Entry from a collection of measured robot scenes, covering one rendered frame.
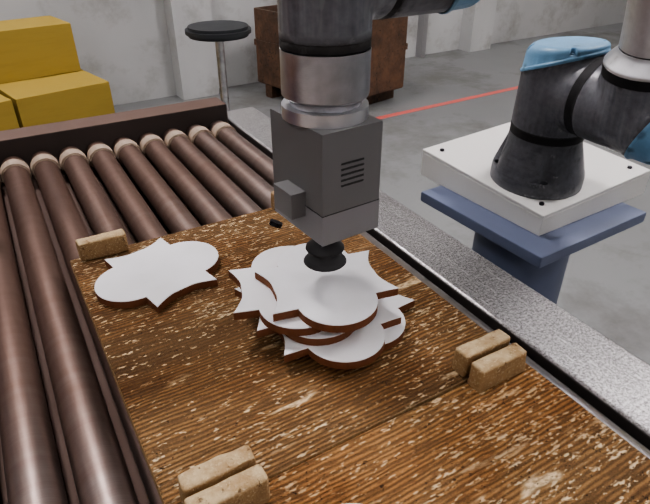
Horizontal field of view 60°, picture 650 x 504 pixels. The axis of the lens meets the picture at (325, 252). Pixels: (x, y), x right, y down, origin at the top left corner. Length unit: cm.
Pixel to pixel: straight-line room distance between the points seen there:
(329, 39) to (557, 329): 41
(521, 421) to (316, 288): 22
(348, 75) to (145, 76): 431
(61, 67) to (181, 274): 335
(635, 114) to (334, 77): 49
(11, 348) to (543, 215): 74
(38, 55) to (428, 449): 364
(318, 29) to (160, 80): 435
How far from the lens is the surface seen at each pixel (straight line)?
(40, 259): 82
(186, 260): 70
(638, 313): 244
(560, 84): 90
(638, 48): 83
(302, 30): 45
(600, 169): 111
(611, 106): 85
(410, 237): 80
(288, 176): 52
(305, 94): 46
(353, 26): 45
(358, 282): 58
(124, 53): 466
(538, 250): 91
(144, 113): 124
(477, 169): 103
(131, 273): 70
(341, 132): 46
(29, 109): 357
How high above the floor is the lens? 132
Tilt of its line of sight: 32 degrees down
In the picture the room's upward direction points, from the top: straight up
